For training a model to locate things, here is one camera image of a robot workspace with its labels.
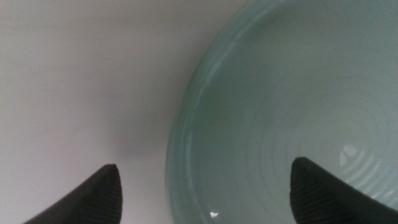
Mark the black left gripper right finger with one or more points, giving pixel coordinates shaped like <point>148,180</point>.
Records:
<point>320,199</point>

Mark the white shallow bowl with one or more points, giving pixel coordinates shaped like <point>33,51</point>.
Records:
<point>264,93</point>

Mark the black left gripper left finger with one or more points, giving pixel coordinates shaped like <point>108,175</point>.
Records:
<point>96,199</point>

